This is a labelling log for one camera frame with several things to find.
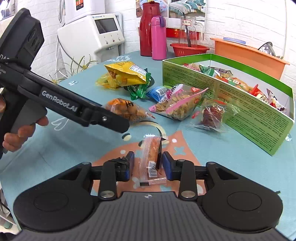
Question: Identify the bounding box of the brown label chips packet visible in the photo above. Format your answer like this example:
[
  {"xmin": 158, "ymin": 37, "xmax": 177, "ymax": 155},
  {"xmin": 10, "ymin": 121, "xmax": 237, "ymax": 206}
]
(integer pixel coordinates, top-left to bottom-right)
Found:
[{"xmin": 209, "ymin": 67, "xmax": 233, "ymax": 78}]

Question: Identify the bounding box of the pink clear seeds packet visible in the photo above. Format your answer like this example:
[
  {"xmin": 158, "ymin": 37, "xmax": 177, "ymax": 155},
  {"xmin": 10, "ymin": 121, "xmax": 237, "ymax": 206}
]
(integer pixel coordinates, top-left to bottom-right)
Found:
[{"xmin": 149, "ymin": 84, "xmax": 209, "ymax": 121}]

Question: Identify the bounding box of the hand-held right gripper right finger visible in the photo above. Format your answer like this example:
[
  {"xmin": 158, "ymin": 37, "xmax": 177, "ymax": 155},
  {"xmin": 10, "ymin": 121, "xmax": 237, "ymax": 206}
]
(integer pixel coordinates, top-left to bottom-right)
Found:
[{"xmin": 162, "ymin": 152, "xmax": 240, "ymax": 201}]

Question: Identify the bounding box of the white water purifier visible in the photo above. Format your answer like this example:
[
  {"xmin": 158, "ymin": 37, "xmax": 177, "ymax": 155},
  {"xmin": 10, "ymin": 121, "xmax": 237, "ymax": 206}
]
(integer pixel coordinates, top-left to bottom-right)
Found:
[{"xmin": 64, "ymin": 0, "xmax": 106, "ymax": 24}]

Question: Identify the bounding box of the white dispenser with screen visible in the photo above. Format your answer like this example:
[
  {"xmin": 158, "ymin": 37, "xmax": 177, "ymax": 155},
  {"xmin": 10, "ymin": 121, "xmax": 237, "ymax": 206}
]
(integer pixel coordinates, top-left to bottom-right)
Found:
[{"xmin": 57, "ymin": 13, "xmax": 126, "ymax": 77}]

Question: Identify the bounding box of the metal bowl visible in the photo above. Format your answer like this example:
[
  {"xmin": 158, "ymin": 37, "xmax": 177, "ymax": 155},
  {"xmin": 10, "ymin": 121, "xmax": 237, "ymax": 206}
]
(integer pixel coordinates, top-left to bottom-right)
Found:
[{"xmin": 257, "ymin": 41, "xmax": 277, "ymax": 56}]

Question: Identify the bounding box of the long clear red packet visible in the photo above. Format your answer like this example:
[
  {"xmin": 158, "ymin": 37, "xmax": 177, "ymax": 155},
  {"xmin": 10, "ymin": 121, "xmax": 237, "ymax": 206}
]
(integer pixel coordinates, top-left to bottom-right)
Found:
[{"xmin": 137, "ymin": 136, "xmax": 167, "ymax": 186}]

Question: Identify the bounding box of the bedding wall poster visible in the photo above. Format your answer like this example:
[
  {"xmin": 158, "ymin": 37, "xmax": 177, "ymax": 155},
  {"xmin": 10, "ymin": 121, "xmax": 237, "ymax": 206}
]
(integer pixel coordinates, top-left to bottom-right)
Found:
[{"xmin": 135, "ymin": 0, "xmax": 208, "ymax": 38}]

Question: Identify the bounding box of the dark green foil packet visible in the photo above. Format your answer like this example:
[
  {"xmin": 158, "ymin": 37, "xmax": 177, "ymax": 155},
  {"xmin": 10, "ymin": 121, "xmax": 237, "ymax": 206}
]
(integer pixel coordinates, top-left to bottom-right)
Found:
[{"xmin": 127, "ymin": 72, "xmax": 152, "ymax": 100}]

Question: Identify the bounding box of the red plastic basin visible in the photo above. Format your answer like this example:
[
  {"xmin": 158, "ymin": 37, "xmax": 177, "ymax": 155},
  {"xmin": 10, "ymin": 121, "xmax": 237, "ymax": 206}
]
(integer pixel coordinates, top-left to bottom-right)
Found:
[{"xmin": 169, "ymin": 43, "xmax": 210, "ymax": 57}]

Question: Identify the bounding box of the light green snack packet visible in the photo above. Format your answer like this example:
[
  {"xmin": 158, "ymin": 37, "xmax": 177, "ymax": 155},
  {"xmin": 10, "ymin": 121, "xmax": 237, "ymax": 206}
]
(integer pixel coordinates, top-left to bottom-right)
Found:
[{"xmin": 199, "ymin": 64, "xmax": 218, "ymax": 77}]

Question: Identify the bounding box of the yellow snack bag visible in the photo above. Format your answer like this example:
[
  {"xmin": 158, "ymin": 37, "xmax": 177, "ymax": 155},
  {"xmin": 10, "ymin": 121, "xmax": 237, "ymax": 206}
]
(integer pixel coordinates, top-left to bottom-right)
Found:
[{"xmin": 104, "ymin": 61, "xmax": 149, "ymax": 85}]

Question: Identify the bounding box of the orange plastic basin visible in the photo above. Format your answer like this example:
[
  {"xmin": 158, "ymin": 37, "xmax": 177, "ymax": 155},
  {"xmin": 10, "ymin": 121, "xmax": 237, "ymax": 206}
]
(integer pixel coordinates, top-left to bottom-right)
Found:
[{"xmin": 210, "ymin": 37, "xmax": 291, "ymax": 81}]

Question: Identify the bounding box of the green cardboard box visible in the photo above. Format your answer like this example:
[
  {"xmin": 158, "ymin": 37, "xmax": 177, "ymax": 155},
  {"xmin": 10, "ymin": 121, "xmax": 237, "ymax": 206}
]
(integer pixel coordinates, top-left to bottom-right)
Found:
[{"xmin": 162, "ymin": 53, "xmax": 295, "ymax": 156}]

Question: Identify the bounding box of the orange clear nuts packet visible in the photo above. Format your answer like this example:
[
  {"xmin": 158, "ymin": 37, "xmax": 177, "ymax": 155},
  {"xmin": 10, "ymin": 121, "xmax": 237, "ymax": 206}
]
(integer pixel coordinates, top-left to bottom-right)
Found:
[{"xmin": 102, "ymin": 98, "xmax": 156, "ymax": 125}]

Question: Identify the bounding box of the red white bear packet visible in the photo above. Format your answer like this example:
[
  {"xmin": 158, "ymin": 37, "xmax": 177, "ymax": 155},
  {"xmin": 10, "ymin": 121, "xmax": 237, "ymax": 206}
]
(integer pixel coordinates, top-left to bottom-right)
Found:
[{"xmin": 265, "ymin": 89, "xmax": 286, "ymax": 112}]

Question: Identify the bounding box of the blue small snack packet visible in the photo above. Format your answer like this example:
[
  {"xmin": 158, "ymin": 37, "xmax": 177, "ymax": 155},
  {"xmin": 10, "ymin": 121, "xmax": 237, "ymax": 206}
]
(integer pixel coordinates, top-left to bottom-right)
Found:
[{"xmin": 146, "ymin": 86, "xmax": 172, "ymax": 103}]

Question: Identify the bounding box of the blue plate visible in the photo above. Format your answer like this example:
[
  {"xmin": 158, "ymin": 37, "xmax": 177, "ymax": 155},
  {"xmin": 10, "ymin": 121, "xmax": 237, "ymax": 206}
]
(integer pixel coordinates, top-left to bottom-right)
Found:
[{"xmin": 223, "ymin": 37, "xmax": 247, "ymax": 45}]

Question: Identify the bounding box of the pink insulated bottle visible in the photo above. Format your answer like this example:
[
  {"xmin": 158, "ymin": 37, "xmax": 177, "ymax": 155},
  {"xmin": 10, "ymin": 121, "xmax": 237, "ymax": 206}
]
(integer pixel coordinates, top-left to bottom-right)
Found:
[{"xmin": 151, "ymin": 16, "xmax": 167, "ymax": 61}]

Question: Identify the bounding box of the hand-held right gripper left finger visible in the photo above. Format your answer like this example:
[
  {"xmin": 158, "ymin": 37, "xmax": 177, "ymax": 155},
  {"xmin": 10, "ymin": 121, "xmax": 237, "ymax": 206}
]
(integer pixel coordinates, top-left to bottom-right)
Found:
[{"xmin": 57, "ymin": 152, "xmax": 135, "ymax": 201}]

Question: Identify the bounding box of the red gold snack packet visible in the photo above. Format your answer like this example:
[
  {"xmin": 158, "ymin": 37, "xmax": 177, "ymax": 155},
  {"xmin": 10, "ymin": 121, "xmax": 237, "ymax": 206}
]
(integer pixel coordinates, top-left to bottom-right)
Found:
[{"xmin": 249, "ymin": 84, "xmax": 267, "ymax": 98}]

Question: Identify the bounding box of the yellow clear snack packet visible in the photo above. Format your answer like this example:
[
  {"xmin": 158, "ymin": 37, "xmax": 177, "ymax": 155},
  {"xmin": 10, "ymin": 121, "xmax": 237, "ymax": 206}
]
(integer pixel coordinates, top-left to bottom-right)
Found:
[{"xmin": 96, "ymin": 72, "xmax": 121, "ymax": 90}]

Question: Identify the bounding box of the person's left hand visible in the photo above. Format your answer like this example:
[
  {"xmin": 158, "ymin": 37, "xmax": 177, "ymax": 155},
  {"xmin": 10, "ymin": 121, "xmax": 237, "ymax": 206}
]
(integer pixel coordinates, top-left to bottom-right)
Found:
[{"xmin": 2, "ymin": 116, "xmax": 49, "ymax": 153}]

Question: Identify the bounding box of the red thermos jug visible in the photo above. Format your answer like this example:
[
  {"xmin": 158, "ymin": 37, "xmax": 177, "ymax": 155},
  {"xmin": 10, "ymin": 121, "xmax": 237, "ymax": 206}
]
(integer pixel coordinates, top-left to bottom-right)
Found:
[{"xmin": 139, "ymin": 1, "xmax": 163, "ymax": 57}]

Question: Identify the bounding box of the clear dark dates packet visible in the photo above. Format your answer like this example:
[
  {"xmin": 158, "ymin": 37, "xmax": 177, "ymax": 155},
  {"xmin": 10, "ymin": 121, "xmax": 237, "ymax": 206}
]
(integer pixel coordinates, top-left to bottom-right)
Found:
[{"xmin": 190, "ymin": 99, "xmax": 232, "ymax": 133}]

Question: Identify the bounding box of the teal printed tablecloth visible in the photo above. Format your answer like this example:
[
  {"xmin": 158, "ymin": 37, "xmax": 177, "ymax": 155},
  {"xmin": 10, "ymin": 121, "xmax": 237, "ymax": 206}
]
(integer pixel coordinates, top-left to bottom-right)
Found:
[{"xmin": 0, "ymin": 50, "xmax": 296, "ymax": 241}]

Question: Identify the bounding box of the glass pitcher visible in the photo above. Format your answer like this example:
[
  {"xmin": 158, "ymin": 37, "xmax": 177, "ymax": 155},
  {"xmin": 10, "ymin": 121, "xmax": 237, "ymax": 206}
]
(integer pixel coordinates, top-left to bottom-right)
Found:
[{"xmin": 179, "ymin": 15, "xmax": 205, "ymax": 47}]

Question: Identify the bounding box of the orange apple print packet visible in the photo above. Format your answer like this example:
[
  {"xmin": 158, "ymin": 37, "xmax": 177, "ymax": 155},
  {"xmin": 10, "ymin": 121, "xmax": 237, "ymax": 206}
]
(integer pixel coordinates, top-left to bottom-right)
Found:
[{"xmin": 227, "ymin": 77, "xmax": 252, "ymax": 92}]

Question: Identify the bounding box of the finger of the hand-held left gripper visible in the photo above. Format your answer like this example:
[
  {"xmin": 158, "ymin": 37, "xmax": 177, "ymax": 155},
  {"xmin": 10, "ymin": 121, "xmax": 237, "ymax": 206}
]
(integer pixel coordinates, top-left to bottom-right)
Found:
[{"xmin": 88, "ymin": 106, "xmax": 130, "ymax": 134}]

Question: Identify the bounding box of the yellow flowered plant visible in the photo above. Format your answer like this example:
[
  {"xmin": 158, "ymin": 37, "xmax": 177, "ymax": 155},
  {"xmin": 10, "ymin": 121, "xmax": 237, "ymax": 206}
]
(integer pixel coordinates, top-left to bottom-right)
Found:
[{"xmin": 49, "ymin": 54, "xmax": 98, "ymax": 84}]

